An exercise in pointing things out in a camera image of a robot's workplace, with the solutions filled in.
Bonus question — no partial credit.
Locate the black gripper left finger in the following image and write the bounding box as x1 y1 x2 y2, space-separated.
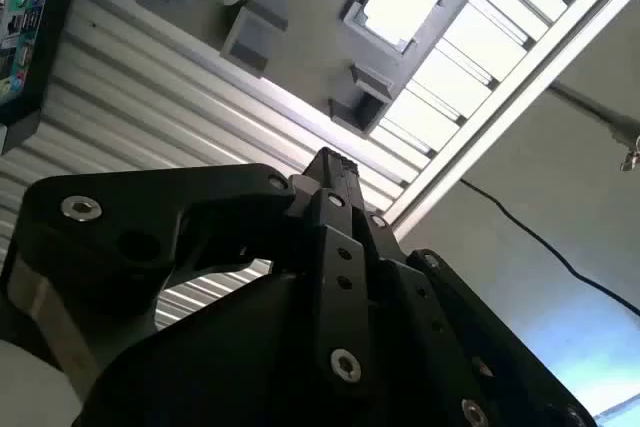
0 147 374 391

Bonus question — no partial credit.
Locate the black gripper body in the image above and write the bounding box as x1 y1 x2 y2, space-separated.
72 269 466 427

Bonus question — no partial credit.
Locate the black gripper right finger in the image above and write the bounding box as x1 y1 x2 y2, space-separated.
342 156 597 427

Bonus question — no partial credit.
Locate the silver square CPU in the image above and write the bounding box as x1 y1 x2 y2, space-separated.
361 0 450 44

